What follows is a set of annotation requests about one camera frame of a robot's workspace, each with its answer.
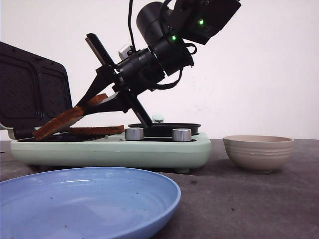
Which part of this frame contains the beige ribbed bowl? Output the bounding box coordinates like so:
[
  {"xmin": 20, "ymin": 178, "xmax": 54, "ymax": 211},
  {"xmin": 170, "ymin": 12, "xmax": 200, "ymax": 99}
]
[{"xmin": 223, "ymin": 135, "xmax": 295, "ymax": 173}]

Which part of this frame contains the blue plastic plate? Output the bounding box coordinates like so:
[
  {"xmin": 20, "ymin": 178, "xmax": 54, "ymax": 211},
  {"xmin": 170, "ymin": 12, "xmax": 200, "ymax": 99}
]
[{"xmin": 0, "ymin": 167, "xmax": 181, "ymax": 239}]

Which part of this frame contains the right silver control knob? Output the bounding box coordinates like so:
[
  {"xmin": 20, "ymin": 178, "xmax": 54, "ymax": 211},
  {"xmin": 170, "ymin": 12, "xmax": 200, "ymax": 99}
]
[{"xmin": 172, "ymin": 128, "xmax": 192, "ymax": 142}]

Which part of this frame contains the mint green breakfast maker base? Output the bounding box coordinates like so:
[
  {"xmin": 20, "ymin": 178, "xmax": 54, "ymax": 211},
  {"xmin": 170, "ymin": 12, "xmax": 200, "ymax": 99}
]
[{"xmin": 10, "ymin": 132, "xmax": 211, "ymax": 172}]

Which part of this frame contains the white bread slice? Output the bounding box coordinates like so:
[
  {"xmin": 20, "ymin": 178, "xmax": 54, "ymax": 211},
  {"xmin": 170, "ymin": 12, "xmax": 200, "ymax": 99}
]
[
  {"xmin": 68, "ymin": 125, "xmax": 125, "ymax": 135},
  {"xmin": 33, "ymin": 93, "xmax": 108, "ymax": 141}
]

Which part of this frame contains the black round frying pan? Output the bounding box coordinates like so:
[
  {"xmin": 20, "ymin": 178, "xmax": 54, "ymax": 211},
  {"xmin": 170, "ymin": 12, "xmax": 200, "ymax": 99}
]
[{"xmin": 128, "ymin": 114, "xmax": 201, "ymax": 137}]

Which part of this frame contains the left silver control knob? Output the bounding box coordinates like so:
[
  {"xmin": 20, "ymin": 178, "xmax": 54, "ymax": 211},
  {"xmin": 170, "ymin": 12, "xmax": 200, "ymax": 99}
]
[{"xmin": 125, "ymin": 127, "xmax": 144, "ymax": 141}]

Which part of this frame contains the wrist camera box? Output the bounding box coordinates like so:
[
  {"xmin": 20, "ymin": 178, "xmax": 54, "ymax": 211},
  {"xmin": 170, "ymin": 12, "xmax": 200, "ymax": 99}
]
[{"xmin": 118, "ymin": 44, "xmax": 136, "ymax": 61}]

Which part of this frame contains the silver control knob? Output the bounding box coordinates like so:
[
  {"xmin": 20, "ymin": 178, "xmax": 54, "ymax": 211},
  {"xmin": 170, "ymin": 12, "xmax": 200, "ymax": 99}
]
[
  {"xmin": 172, "ymin": 128, "xmax": 192, "ymax": 142},
  {"xmin": 125, "ymin": 127, "xmax": 144, "ymax": 141}
]

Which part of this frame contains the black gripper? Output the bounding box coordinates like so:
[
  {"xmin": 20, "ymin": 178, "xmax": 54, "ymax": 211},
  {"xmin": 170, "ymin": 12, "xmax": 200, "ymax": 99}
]
[{"xmin": 76, "ymin": 33, "xmax": 166, "ymax": 128}]

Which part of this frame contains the breakfast maker hinged lid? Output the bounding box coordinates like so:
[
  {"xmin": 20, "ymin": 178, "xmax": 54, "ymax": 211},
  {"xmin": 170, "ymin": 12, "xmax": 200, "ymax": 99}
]
[{"xmin": 0, "ymin": 42, "xmax": 72, "ymax": 140}]

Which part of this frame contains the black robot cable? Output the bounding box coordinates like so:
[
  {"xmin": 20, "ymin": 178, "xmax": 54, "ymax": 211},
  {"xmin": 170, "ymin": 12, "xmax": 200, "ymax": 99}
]
[{"xmin": 127, "ymin": 0, "xmax": 137, "ymax": 54}]

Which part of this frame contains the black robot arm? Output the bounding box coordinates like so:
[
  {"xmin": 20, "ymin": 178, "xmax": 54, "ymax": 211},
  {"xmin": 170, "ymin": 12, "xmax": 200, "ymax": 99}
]
[{"xmin": 78, "ymin": 0, "xmax": 241, "ymax": 128}]

